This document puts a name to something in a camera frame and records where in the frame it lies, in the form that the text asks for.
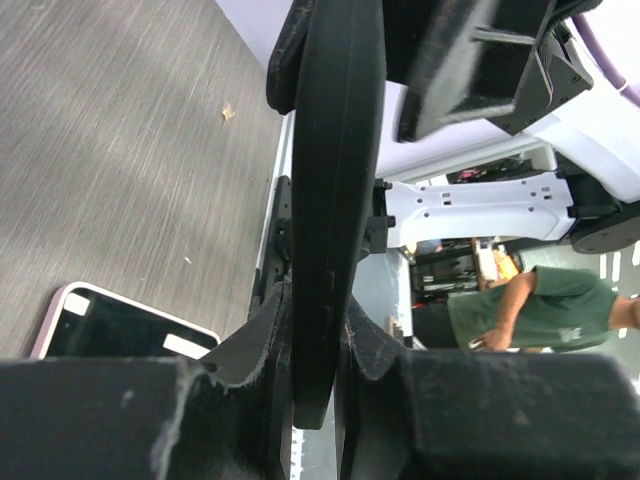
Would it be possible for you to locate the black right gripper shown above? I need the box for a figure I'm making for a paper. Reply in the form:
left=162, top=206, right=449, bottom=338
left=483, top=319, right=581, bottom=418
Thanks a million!
left=384, top=1, right=595, bottom=142

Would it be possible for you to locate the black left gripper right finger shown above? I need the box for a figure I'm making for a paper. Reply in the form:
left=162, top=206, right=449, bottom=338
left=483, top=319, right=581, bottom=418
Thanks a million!
left=334, top=303, right=639, bottom=479

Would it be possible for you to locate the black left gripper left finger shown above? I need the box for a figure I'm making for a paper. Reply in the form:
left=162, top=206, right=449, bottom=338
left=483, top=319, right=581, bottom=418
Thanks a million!
left=1, top=282, right=292, bottom=479

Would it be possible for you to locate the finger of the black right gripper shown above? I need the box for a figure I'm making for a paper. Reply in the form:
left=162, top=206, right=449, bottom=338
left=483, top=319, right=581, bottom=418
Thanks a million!
left=266, top=0, right=315, bottom=115

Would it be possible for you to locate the pink phone case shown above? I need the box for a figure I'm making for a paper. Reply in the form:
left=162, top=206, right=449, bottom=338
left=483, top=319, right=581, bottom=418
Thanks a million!
left=28, top=280, right=223, bottom=360

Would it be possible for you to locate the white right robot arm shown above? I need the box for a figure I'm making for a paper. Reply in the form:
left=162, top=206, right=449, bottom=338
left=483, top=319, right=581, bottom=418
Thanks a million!
left=266, top=0, right=639, bottom=274

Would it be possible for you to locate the person in green shirt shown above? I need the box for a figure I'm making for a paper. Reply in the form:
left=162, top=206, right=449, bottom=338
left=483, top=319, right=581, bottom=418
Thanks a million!
left=447, top=266, right=639, bottom=353

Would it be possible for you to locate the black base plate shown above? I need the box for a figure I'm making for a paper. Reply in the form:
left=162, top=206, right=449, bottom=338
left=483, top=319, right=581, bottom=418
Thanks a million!
left=248, top=176, right=291, bottom=319

